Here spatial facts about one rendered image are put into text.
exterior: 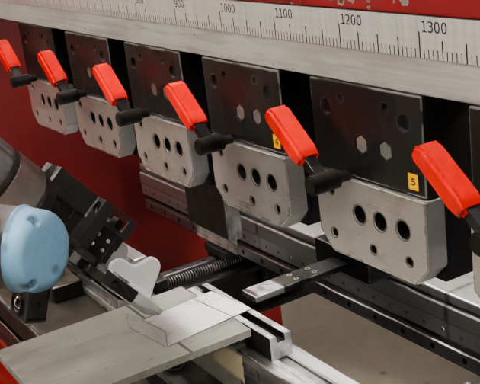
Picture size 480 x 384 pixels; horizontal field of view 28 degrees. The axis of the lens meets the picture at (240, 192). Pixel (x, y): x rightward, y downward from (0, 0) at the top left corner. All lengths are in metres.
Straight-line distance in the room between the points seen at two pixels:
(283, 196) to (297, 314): 2.55
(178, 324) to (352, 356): 2.01
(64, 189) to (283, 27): 0.31
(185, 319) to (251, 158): 0.30
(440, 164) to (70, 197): 0.48
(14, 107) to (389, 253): 1.26
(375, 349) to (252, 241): 1.63
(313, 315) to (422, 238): 2.69
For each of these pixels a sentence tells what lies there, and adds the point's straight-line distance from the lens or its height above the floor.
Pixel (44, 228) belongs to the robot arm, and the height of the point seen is 1.25.
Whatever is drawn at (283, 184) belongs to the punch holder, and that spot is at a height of 1.23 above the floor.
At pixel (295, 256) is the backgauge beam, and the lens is 1.52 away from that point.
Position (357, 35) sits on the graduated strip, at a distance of 0.80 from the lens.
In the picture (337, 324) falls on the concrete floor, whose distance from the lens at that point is 3.39.
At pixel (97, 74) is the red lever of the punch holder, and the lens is 1.21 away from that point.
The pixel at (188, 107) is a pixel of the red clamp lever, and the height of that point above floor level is 1.29.
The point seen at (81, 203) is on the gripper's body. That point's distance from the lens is 1.07.
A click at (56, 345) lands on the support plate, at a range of 1.21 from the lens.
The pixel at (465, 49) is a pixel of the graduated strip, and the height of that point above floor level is 1.38.
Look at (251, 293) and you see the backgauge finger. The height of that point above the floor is 1.00.
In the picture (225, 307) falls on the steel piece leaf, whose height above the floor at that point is 1.00.
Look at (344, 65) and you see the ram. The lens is 0.83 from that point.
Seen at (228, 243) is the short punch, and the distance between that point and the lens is 1.18.
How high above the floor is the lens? 1.52
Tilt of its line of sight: 18 degrees down
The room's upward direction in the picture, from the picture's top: 7 degrees counter-clockwise
